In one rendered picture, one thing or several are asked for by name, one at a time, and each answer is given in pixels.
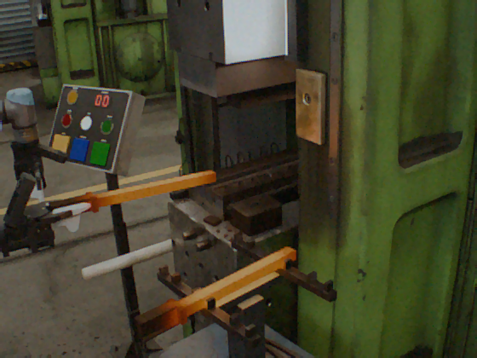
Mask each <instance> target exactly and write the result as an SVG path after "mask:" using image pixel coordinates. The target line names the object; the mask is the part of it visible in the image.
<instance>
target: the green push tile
mask: <svg viewBox="0 0 477 358"><path fill-rule="evenodd" d="M110 148H111V145H110V144H105V143H101V142H97V141H95V142H94V146H93V149H92V153H91V156H90V160H89V162H90V163H91V164H94V165H101V166H105V167H106V163H107V160H108V156H109V153H110Z"/></svg>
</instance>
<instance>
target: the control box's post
mask: <svg viewBox="0 0 477 358"><path fill-rule="evenodd" d="M105 176H106V187H107V191H108V192H110V191H114V190H119V183H118V175H114V174H111V173H106V172H105ZM110 208H111V214H112V225H113V231H114V237H115V243H116V248H117V254H118V255H119V256H120V257H121V256H123V255H126V254H128V248H127V241H126V235H125V229H124V217H123V211H122V205H121V203H119V204H115V205H110ZM120 270H121V276H122V282H123V289H124V299H125V304H126V309H127V310H128V311H129V312H130V311H133V310H137V308H136V302H135V290H134V284H133V278H132V277H131V273H130V267H127V268H121V269H120ZM137 315H138V314H137V311H136V312H134V313H132V314H129V313H128V317H129V327H130V332H131V338H132V341H133V342H134V345H135V353H136V355H137V356H138V357H139V355H138V349H137V343H138V342H140V343H141V347H142V349H143V343H142V340H141V339H140V338H139V337H138V336H137V334H138V333H139V332H138V326H137V322H136V321H135V320H134V317H136V316H137ZM143 352H144V350H143Z"/></svg>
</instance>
